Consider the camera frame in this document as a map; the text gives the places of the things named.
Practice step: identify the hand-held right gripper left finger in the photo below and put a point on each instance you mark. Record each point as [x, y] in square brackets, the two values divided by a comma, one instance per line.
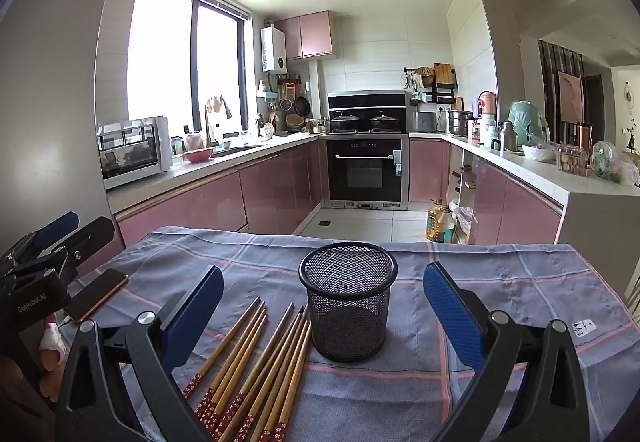
[195, 317]

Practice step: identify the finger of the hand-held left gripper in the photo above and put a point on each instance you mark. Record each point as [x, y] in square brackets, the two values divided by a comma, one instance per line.
[55, 228]
[85, 237]

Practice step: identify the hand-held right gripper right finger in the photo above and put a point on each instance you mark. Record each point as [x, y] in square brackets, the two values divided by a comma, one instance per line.
[452, 317]

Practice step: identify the bunch of wooden chopsticks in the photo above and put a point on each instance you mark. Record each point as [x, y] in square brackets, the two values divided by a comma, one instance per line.
[285, 362]

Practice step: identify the black mesh holder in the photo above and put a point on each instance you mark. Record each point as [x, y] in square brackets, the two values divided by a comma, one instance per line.
[345, 322]

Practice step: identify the person's left hand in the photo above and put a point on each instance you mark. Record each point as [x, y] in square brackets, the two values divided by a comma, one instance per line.
[52, 362]

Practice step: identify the gold-edged black smartphone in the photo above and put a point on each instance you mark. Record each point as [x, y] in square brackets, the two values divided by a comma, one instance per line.
[97, 294]

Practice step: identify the cooking oil bottle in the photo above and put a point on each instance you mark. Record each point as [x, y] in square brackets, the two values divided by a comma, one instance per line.
[437, 224]

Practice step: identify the clear plastic bag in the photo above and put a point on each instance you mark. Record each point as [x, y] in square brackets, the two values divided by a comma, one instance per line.
[464, 222]

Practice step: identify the white countertop oven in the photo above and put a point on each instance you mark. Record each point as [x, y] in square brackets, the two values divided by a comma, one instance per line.
[132, 151]

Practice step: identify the grey checked tablecloth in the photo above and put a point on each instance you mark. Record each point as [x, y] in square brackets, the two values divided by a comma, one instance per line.
[380, 387]

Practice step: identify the pink base cabinets by window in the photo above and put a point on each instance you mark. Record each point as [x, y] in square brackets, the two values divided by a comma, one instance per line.
[225, 197]

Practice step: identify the pink base cabinets by shelf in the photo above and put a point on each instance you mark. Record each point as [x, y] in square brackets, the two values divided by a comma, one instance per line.
[500, 202]

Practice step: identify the grey refrigerator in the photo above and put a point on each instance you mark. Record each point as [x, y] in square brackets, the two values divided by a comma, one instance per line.
[60, 96]

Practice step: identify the pink bowl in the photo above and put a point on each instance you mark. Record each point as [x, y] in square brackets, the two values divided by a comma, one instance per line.
[198, 155]

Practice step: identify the steel faucet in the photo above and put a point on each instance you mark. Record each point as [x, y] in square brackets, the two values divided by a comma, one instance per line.
[208, 126]

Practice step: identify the black built-in oven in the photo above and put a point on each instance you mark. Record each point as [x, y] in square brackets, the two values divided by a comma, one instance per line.
[366, 171]

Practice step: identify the white bowl in bag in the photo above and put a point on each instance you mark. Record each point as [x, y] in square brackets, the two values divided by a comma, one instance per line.
[537, 151]

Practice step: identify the hanging cloth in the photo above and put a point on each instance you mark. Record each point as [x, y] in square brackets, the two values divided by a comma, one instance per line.
[219, 106]

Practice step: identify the steel thermos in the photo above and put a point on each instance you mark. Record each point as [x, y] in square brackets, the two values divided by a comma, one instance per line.
[508, 136]

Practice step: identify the steel steamer pot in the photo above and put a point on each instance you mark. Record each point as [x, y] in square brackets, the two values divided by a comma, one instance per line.
[459, 122]

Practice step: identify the clear plastic food box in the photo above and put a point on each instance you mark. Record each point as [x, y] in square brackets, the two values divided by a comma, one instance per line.
[571, 160]

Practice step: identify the silver countertop appliance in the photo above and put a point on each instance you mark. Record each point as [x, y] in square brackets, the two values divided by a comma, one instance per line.
[425, 121]

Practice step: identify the kitchen window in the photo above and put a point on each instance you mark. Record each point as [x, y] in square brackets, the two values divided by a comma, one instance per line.
[165, 56]

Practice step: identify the polka dot spoon rest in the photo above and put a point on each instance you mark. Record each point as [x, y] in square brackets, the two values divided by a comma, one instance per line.
[269, 130]

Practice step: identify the black wok with lid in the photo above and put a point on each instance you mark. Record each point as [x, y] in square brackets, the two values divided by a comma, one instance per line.
[385, 122]
[345, 122]

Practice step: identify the mint green appliance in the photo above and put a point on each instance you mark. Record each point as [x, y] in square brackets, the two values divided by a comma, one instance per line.
[525, 121]

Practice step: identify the pink kettle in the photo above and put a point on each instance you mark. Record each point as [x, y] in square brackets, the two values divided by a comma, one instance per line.
[487, 105]

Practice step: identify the woven basket bowl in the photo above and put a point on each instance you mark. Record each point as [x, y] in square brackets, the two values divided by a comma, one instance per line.
[295, 123]

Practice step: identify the copper tumbler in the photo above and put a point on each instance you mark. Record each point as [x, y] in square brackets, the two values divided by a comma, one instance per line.
[584, 137]

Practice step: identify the bag of green vegetables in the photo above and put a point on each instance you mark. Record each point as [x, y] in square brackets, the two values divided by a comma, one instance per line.
[612, 161]

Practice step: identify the black range hood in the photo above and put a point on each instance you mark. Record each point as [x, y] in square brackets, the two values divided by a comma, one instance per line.
[366, 100]

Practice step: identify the black frying pan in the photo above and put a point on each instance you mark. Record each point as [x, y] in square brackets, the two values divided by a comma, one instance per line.
[301, 106]

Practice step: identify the hanging utensil rack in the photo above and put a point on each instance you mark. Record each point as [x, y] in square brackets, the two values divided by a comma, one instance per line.
[280, 91]

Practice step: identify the wooden cutting board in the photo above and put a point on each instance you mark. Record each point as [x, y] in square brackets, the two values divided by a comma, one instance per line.
[443, 74]

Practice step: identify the white water heater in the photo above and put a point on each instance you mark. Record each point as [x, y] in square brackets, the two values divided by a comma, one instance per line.
[273, 49]

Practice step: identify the black wall rack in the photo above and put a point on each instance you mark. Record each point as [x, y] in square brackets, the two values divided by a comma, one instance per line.
[440, 94]

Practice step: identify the framed wall picture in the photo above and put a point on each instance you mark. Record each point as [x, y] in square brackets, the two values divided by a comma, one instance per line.
[570, 96]

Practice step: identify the wall clock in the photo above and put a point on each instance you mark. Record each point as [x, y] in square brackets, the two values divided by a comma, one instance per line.
[628, 91]

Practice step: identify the pink wall cabinets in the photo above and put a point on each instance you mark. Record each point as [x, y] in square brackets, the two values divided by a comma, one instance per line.
[307, 35]

